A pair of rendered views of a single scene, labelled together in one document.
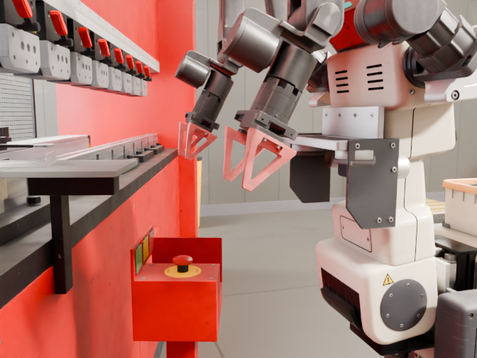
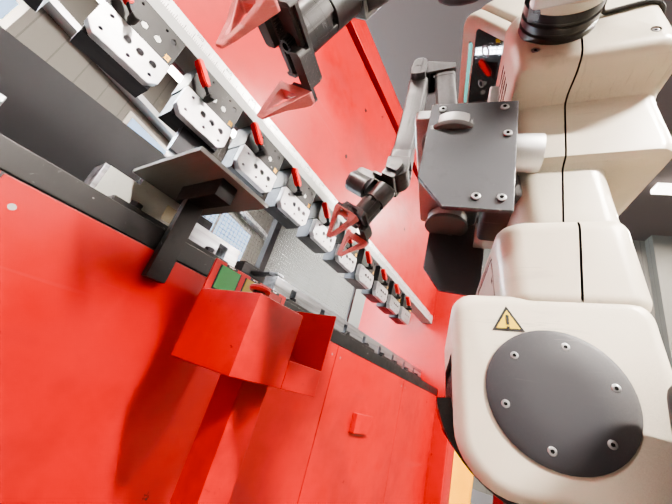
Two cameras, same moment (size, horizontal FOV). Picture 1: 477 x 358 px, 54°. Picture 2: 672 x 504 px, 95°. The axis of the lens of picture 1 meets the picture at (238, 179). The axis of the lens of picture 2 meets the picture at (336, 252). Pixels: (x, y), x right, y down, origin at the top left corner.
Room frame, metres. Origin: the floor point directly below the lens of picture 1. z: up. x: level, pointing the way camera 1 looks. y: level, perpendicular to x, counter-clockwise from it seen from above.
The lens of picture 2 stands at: (0.53, -0.32, 0.68)
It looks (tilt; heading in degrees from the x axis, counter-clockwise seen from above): 23 degrees up; 39
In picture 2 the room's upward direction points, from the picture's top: 17 degrees clockwise
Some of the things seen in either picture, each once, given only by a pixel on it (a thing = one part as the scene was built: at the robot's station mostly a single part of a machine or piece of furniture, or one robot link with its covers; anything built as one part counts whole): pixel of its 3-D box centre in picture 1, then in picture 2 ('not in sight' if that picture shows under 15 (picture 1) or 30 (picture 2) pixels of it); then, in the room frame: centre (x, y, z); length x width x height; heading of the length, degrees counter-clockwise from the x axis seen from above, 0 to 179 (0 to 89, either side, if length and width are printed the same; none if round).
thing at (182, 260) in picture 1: (182, 265); (258, 295); (0.88, 0.11, 0.79); 0.04 x 0.04 x 0.04
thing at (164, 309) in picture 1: (181, 278); (264, 326); (0.93, 0.12, 0.75); 0.20 x 0.16 x 0.18; 179
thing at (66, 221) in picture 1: (77, 231); (186, 231); (0.80, 0.28, 0.88); 0.14 x 0.04 x 0.22; 92
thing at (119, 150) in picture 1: (124, 151); (369, 348); (2.06, 0.50, 0.92); 1.68 x 0.06 x 0.10; 2
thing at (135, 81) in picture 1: (127, 76); (389, 297); (2.17, 0.51, 1.26); 0.15 x 0.09 x 0.17; 2
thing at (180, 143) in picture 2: not in sight; (189, 154); (0.79, 0.47, 1.13); 0.10 x 0.02 x 0.10; 2
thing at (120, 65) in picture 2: not in sight; (132, 42); (0.57, 0.46, 1.26); 0.15 x 0.09 x 0.17; 2
